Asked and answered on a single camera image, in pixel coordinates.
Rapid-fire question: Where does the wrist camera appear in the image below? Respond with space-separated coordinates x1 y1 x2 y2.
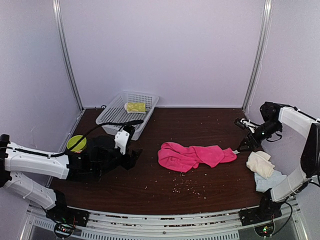
114 129 130 155
234 118 260 133

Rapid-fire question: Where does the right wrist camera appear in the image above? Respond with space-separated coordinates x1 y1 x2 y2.
234 118 260 133

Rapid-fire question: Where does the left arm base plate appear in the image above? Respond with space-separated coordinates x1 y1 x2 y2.
44 207 90 227

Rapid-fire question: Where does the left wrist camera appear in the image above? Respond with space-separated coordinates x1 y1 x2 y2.
114 129 130 155

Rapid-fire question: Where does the light blue towel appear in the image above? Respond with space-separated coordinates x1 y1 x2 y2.
254 170 287 193

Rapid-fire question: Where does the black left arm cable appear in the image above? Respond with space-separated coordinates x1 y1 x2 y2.
0 119 145 158

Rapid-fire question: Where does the left aluminium corner post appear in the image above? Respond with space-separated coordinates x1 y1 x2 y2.
52 0 84 111

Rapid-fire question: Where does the aluminium corner post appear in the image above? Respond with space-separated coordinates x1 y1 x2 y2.
242 0 273 114
52 0 84 111

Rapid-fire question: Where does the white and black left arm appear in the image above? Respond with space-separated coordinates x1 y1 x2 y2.
0 120 143 222

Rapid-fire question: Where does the cream towel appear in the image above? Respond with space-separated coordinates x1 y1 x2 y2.
246 151 275 179

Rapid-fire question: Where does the green and white patterned towel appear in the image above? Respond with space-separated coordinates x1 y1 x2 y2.
124 102 147 114

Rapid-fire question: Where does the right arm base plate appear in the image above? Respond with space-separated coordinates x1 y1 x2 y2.
238 206 282 226

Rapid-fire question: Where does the green bowl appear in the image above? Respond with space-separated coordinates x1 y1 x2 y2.
66 135 87 153

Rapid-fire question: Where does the white perforated plastic basket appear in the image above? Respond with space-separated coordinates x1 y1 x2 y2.
95 91 159 141

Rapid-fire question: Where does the right aluminium corner post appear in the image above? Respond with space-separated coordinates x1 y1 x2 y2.
242 0 273 114

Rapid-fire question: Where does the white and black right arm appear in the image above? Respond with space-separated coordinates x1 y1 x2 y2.
234 101 320 221

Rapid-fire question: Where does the pink towel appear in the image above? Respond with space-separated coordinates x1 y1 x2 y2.
157 142 237 173

